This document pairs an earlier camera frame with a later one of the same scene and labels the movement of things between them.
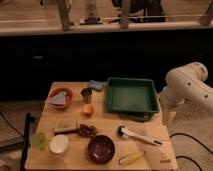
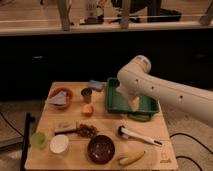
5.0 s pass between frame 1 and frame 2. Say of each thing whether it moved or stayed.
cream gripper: moved
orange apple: stayed
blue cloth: stayed
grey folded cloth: stayed
